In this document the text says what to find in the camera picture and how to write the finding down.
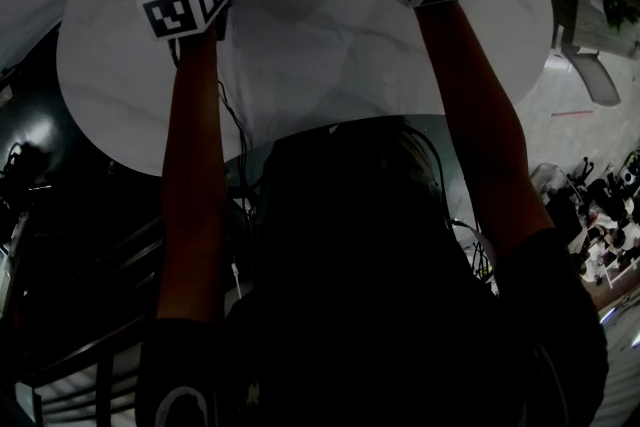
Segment person's right forearm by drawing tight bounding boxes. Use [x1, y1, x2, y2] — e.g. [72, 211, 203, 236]
[413, 0, 557, 262]

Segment person's black shirt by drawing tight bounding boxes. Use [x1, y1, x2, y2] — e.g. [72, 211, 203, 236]
[134, 114, 610, 427]

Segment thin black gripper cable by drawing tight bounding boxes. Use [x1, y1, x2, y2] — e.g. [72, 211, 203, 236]
[216, 78, 257, 190]

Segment black office chair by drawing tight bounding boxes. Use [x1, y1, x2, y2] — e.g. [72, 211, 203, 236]
[583, 173, 632, 222]

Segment potted green plant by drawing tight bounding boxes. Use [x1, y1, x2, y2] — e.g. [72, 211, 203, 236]
[601, 0, 640, 35]

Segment black body cable bundle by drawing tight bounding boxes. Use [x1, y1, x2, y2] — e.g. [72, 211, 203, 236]
[447, 214, 499, 289]

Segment white round table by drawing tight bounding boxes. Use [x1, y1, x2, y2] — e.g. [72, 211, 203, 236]
[55, 0, 554, 179]

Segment person's left forearm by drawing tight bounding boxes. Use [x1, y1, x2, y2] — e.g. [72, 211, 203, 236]
[156, 27, 227, 325]

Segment clear white chair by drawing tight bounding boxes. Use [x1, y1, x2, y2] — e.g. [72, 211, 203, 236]
[528, 161, 577, 204]

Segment white office chair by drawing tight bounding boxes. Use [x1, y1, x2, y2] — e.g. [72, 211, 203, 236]
[548, 25, 622, 107]

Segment wooden staircase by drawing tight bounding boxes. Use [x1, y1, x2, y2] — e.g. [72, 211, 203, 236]
[0, 209, 167, 427]

